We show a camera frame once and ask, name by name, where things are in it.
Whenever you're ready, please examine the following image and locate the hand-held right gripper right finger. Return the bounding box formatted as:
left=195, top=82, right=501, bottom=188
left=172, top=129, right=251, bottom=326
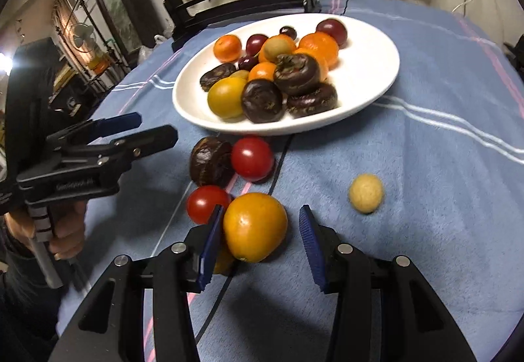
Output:
left=299, top=204, right=477, bottom=362

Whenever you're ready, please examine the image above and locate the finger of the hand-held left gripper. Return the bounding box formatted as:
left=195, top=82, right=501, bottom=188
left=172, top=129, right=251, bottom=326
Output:
left=46, top=112, right=142, bottom=150
left=57, top=125, right=179, bottom=183

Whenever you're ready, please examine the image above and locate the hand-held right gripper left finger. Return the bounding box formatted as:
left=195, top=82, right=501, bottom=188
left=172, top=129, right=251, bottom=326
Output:
left=48, top=204, right=225, bottom=362

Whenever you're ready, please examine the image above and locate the yellow orange mandarin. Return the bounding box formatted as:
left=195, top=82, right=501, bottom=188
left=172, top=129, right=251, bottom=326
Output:
left=223, top=192, right=288, bottom=263

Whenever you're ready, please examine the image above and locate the yellow green mandarin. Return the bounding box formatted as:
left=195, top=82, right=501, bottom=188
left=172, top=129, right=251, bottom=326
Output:
left=207, top=77, right=248, bottom=119

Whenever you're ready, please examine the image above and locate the dark water chestnut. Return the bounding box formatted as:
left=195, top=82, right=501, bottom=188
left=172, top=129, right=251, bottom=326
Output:
left=189, top=137, right=235, bottom=188
left=273, top=53, right=321, bottom=97
left=241, top=79, right=284, bottom=124
left=287, top=82, right=339, bottom=118
left=199, top=63, right=237, bottom=93

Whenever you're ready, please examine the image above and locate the small orange mandarin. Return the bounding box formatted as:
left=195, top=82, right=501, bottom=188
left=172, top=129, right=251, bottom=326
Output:
left=248, top=62, right=278, bottom=83

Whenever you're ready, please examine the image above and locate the white oval plate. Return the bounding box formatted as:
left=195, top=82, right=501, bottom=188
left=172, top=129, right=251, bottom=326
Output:
left=172, top=13, right=401, bottom=137

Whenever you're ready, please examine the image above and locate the person's left forearm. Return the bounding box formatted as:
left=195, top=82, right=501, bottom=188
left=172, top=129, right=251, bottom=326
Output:
left=0, top=237, right=66, bottom=350

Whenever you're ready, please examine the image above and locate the person's left hand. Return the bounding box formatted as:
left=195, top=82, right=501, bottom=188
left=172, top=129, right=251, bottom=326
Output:
left=3, top=198, right=87, bottom=260

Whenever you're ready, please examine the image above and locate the metal shelf rack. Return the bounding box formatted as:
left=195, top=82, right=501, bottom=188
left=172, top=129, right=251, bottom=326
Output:
left=53, top=0, right=136, bottom=101

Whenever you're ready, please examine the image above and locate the clear plastic bag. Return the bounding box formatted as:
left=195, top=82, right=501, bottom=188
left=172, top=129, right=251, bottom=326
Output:
left=137, top=35, right=173, bottom=68

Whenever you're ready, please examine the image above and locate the electric fan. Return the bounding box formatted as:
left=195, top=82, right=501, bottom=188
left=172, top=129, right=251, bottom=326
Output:
left=73, top=22, right=97, bottom=49

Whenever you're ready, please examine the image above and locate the blue striped tablecloth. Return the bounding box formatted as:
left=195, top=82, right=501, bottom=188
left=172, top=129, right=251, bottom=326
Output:
left=55, top=0, right=524, bottom=362

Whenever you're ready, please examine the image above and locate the dark glass door cabinet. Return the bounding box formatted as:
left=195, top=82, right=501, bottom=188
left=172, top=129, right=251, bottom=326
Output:
left=83, top=0, right=164, bottom=64

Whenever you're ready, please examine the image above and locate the black case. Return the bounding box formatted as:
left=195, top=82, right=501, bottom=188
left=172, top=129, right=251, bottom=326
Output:
left=501, top=35, right=524, bottom=80

